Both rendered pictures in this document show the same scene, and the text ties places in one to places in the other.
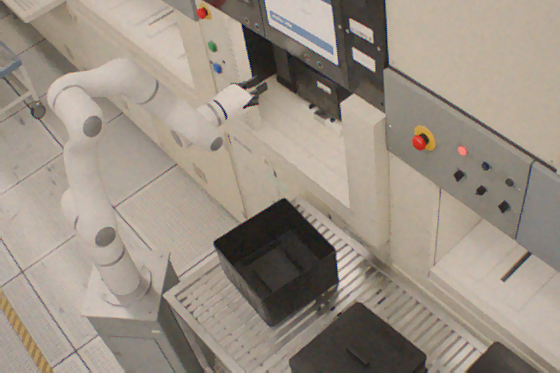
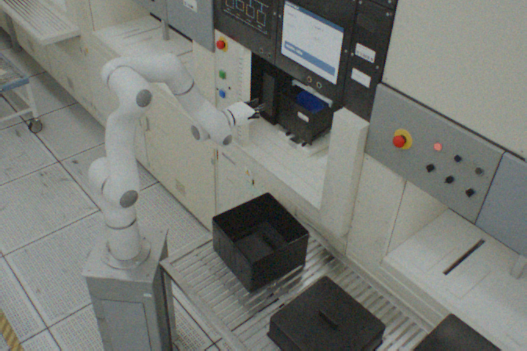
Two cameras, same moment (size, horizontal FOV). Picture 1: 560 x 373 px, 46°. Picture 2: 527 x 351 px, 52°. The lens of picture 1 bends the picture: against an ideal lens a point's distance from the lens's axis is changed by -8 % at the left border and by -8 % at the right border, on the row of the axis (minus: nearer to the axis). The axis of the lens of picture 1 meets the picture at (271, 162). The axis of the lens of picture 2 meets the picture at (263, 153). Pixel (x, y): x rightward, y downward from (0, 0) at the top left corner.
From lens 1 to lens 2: 40 cm
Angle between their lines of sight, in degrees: 11
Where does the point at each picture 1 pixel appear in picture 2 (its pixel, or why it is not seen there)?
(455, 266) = (404, 258)
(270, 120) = (255, 141)
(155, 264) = (154, 237)
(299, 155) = (277, 167)
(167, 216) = (147, 220)
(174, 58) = not seen: hidden behind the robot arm
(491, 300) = (436, 287)
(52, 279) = (33, 264)
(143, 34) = not seen: hidden behind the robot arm
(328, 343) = (303, 306)
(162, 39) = not seen: hidden behind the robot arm
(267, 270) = (248, 248)
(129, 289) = (131, 255)
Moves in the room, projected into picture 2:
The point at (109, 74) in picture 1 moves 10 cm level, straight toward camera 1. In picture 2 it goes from (160, 62) to (169, 77)
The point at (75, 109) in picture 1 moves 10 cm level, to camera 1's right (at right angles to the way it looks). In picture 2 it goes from (131, 81) to (163, 80)
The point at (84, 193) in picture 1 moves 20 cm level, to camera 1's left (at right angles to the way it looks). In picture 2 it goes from (119, 158) to (57, 162)
